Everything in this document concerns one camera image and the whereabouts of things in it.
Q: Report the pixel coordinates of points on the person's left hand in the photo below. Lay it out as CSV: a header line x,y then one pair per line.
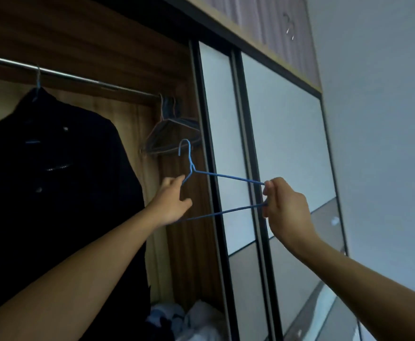
x,y
170,205

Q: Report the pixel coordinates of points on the blue printed quilt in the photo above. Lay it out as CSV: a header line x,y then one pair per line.
x,y
164,314

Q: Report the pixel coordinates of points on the navy blue jacket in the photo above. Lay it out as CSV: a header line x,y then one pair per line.
x,y
51,181

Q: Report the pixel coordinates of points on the bunch of grey hangers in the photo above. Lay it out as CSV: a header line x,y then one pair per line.
x,y
172,127

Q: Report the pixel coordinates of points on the person's right forearm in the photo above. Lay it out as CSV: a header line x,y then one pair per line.
x,y
370,298

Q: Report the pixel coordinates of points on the person's right hand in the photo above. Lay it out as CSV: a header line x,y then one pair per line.
x,y
289,216

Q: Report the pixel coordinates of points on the metal wardrobe rail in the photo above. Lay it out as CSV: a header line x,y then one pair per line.
x,y
69,77

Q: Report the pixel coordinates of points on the white quilt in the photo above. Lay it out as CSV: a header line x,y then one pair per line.
x,y
204,319

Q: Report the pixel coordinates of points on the person's left forearm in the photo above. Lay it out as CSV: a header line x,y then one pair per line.
x,y
69,280

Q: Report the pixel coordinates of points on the wooden wardrobe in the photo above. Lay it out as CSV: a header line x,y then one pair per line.
x,y
140,49

